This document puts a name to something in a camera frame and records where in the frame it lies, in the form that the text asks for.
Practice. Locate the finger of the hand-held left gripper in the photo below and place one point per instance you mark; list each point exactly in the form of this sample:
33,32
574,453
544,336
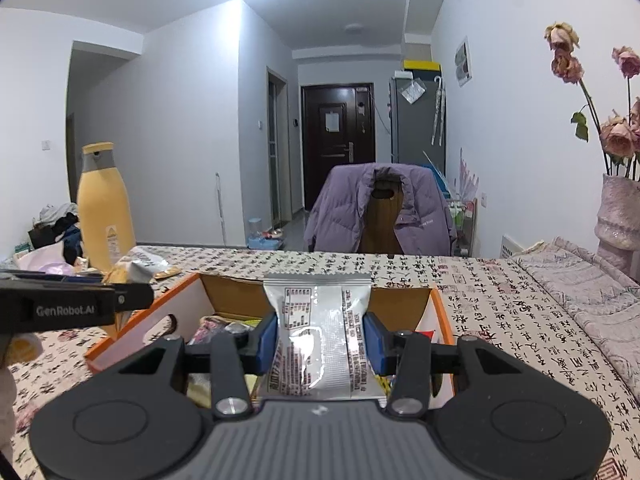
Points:
135,296
60,277

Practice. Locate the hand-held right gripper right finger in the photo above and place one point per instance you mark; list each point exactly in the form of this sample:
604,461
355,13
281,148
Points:
374,345

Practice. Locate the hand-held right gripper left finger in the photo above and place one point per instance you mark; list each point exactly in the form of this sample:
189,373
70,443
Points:
267,345

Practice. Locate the white yellow snack packet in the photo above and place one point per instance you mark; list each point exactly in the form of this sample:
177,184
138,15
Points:
142,265

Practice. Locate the silver white snack packet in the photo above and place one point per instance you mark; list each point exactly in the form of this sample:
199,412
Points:
320,330

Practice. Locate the pink snack packet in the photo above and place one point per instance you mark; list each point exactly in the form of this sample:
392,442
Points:
207,330

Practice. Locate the orange cardboard box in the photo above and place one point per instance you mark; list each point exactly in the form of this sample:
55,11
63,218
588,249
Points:
225,290

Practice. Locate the small golden wrapper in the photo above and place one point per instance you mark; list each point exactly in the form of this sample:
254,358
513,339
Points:
167,273

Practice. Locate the heap of clothes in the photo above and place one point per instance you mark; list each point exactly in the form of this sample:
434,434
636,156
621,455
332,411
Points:
55,222

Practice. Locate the yellow bottle grey cap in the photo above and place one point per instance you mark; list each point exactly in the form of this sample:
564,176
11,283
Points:
102,210

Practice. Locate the wooden chair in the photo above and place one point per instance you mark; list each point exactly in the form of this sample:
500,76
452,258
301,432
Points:
382,215

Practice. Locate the purple puffer jacket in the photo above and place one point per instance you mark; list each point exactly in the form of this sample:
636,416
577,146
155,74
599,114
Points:
335,215

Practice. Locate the small storage rack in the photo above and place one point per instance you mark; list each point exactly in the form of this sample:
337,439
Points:
462,215

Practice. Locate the grey interior door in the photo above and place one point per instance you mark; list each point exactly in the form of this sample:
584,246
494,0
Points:
277,160

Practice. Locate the dark brown entrance door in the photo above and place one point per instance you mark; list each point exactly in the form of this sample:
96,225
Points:
337,160

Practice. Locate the grey refrigerator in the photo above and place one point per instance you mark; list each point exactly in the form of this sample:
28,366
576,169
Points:
415,125

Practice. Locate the white folded umbrella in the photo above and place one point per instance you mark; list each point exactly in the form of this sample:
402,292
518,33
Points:
438,110

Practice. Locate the clear plastic bag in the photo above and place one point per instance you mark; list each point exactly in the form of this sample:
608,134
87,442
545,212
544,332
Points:
412,92

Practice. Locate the pink ceramic vase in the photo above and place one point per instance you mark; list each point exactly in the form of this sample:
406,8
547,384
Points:
620,225

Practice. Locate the yellow box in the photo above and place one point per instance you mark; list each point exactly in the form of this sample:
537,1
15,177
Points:
422,66

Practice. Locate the bunch of dried roses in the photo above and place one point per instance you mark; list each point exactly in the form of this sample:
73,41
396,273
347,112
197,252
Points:
620,135

